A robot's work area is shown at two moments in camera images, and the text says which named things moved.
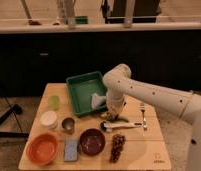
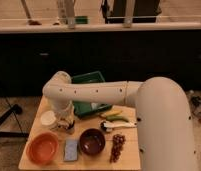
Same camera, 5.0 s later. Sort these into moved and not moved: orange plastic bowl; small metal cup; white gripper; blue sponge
Moved: white gripper
Not moved: orange plastic bowl; blue sponge; small metal cup
